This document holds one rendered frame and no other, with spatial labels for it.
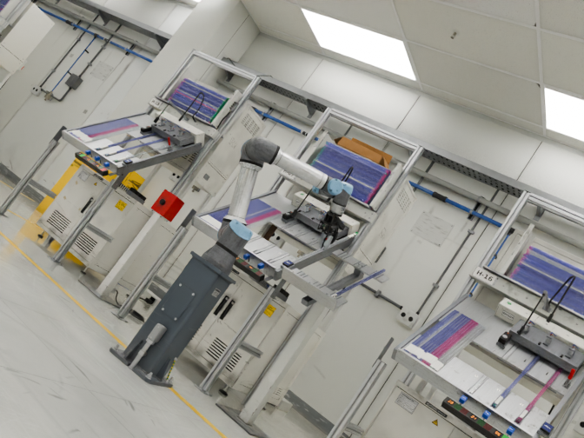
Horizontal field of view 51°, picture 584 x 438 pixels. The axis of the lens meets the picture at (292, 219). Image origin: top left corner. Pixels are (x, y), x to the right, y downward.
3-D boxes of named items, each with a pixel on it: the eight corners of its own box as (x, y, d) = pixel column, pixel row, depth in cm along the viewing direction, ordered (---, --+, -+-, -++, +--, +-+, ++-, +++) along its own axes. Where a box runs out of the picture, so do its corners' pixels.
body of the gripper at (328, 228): (315, 230, 309) (324, 209, 306) (325, 229, 316) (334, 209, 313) (328, 236, 305) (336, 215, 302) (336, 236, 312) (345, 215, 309)
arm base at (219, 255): (221, 270, 267) (234, 252, 268) (195, 253, 273) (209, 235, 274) (232, 279, 280) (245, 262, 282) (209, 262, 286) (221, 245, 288)
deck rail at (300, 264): (275, 281, 327) (277, 271, 324) (273, 279, 328) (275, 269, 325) (355, 243, 377) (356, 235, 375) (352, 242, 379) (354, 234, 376)
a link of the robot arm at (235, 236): (218, 241, 271) (236, 216, 273) (214, 240, 284) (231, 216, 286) (240, 256, 273) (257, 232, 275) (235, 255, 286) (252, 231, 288)
